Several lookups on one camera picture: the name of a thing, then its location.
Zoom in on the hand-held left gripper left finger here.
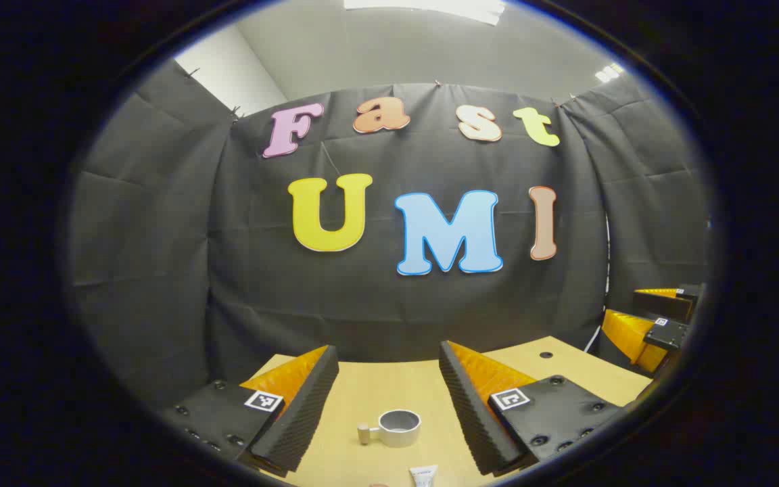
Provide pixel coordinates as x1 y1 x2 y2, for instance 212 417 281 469
160 345 339 478

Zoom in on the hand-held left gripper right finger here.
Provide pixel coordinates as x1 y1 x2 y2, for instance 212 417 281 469
438 340 623 478

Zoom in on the white cup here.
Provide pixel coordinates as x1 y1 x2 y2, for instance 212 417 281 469
357 409 423 448

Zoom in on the wooden desktop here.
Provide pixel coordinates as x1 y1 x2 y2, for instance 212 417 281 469
241 336 654 487

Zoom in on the white cable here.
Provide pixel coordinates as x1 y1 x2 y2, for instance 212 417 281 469
584 213 612 352

